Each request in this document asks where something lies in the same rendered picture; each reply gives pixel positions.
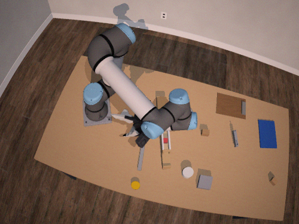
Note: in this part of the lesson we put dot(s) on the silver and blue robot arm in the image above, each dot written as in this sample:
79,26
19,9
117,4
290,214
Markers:
105,55

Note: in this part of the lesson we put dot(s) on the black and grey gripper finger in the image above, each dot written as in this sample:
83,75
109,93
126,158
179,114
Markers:
125,116
132,132

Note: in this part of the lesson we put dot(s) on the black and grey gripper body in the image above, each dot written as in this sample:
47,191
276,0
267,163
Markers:
138,126

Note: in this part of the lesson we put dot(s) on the yellow short cylinder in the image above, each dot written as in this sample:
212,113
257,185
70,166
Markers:
135,185

